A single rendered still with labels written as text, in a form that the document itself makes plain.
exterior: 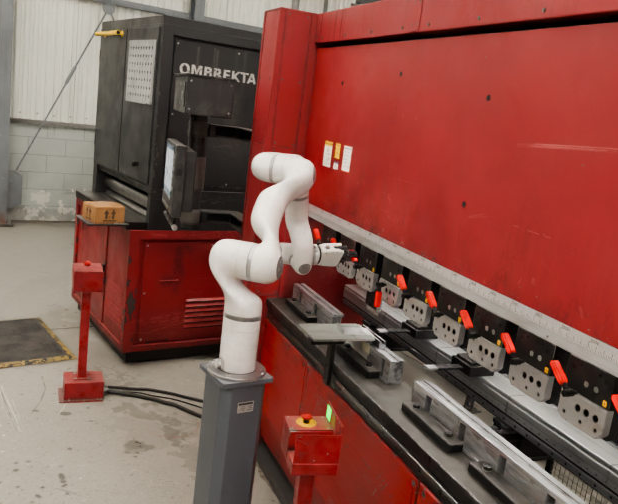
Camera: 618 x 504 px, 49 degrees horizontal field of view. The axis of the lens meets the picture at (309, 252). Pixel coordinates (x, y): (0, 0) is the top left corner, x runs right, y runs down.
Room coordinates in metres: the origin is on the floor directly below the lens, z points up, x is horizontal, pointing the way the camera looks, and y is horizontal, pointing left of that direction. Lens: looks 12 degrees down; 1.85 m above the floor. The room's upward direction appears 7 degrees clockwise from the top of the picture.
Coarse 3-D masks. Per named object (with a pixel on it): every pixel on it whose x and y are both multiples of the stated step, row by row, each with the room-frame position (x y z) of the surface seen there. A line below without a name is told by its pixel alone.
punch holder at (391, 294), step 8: (384, 256) 2.53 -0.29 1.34; (384, 264) 2.52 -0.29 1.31; (392, 264) 2.47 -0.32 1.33; (400, 264) 2.42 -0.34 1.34; (384, 272) 2.51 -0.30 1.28; (392, 272) 2.46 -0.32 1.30; (400, 272) 2.41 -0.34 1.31; (408, 272) 2.41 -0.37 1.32; (384, 280) 2.50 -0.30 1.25; (392, 280) 2.45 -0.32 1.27; (384, 288) 2.49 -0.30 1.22; (392, 288) 2.44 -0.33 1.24; (384, 296) 2.48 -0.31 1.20; (392, 296) 2.43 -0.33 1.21; (400, 296) 2.40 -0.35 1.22; (392, 304) 2.42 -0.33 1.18; (400, 304) 2.41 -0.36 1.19
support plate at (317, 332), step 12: (300, 324) 2.61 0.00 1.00; (312, 324) 2.63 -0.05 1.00; (324, 324) 2.65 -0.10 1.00; (336, 324) 2.67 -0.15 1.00; (348, 324) 2.69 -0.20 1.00; (312, 336) 2.48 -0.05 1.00; (324, 336) 2.50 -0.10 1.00; (336, 336) 2.52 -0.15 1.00; (348, 336) 2.54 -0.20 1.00; (360, 336) 2.56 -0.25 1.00; (372, 336) 2.58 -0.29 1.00
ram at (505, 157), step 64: (320, 64) 3.35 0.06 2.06; (384, 64) 2.74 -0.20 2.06; (448, 64) 2.32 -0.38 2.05; (512, 64) 2.02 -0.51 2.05; (576, 64) 1.78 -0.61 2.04; (320, 128) 3.26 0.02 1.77; (384, 128) 2.67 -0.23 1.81; (448, 128) 2.27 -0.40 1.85; (512, 128) 1.97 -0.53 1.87; (576, 128) 1.74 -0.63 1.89; (320, 192) 3.17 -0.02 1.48; (384, 192) 2.60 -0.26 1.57; (448, 192) 2.21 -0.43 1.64; (512, 192) 1.92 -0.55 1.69; (576, 192) 1.70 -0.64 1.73; (448, 256) 2.15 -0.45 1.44; (512, 256) 1.88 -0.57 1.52; (576, 256) 1.66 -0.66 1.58; (512, 320) 1.83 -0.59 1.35; (576, 320) 1.62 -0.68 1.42
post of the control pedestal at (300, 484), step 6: (300, 480) 2.12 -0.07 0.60; (306, 480) 2.13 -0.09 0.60; (312, 480) 2.14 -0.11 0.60; (300, 486) 2.12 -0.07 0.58; (306, 486) 2.13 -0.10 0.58; (312, 486) 2.14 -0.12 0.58; (294, 492) 2.17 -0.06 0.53; (300, 492) 2.13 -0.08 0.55; (306, 492) 2.13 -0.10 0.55; (312, 492) 2.14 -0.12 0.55; (294, 498) 2.16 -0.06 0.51; (300, 498) 2.13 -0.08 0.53; (306, 498) 2.13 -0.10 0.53
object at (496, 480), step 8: (472, 464) 1.81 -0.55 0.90; (480, 464) 1.82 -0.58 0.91; (472, 472) 1.80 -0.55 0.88; (480, 472) 1.78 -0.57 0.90; (488, 472) 1.78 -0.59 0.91; (496, 472) 1.78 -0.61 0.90; (480, 480) 1.77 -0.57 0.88; (488, 480) 1.74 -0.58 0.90; (496, 480) 1.74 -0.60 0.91; (504, 480) 1.74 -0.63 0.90; (488, 488) 1.73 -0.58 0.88; (496, 488) 1.70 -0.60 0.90; (504, 488) 1.70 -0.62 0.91; (512, 488) 1.70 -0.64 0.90; (496, 496) 1.70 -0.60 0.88; (504, 496) 1.67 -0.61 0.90; (512, 496) 1.66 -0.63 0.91; (520, 496) 1.67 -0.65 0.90
